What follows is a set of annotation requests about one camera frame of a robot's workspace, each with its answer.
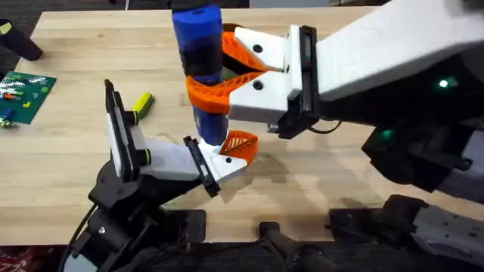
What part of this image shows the black rail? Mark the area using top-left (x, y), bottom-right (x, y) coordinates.
top-left (143, 221), bottom-right (417, 272)

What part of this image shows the red patterned object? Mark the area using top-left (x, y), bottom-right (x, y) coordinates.
top-left (0, 246), bottom-right (52, 272)

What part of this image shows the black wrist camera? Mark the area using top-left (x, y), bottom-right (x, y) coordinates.
top-left (267, 112), bottom-right (322, 141)

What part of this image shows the blue electric screwdriver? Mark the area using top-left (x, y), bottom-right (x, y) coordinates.
top-left (170, 0), bottom-right (230, 147)

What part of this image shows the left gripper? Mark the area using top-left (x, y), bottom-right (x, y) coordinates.
top-left (130, 125), bottom-right (260, 199)

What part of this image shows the black tool with yellow patch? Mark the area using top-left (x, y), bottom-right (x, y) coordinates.
top-left (0, 18), bottom-right (44, 63)

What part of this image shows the green board with toy blocks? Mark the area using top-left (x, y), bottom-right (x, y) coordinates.
top-left (0, 70), bottom-right (58, 128)

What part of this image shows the black camera cable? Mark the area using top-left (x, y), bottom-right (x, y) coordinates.
top-left (308, 119), bottom-right (343, 136)

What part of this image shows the black upright wrist plate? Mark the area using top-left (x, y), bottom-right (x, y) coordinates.
top-left (104, 78), bottom-right (140, 183)

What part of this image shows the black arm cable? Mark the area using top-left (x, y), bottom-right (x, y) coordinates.
top-left (59, 202), bottom-right (98, 272)

